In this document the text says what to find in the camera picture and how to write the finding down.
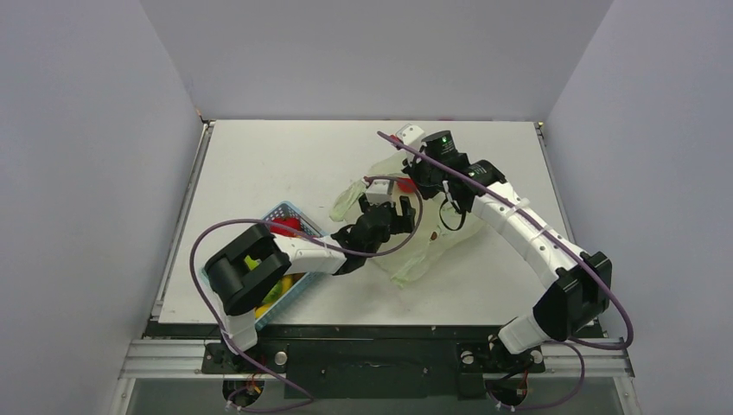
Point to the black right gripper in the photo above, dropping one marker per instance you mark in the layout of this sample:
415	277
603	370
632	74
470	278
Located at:
420	174

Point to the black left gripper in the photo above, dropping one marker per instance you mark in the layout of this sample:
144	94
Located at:
402	224

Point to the red fake fruit piece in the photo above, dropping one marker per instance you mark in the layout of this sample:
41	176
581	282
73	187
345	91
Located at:
407	185

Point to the light green plastic bag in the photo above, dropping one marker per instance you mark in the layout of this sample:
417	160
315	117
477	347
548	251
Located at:
433	236

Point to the green fake lime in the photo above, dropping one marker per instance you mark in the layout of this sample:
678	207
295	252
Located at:
279	289
251	263

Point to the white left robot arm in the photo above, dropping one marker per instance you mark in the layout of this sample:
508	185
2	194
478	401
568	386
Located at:
332	255

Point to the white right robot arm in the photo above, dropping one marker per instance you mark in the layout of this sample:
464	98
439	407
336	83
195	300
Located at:
575	282

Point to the red fake tomato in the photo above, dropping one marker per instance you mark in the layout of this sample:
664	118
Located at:
286	226

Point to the yellow fake banana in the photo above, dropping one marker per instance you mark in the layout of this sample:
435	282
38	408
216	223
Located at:
262	310

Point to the light blue perforated basket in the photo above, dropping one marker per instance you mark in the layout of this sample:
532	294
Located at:
255	275

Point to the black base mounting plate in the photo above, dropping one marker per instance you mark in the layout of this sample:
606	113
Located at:
362	362

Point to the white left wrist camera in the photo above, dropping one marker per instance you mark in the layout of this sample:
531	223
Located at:
379	192

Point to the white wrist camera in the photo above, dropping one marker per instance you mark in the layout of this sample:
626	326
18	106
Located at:
411	135
379	192

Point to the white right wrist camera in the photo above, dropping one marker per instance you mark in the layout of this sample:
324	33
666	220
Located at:
411	135

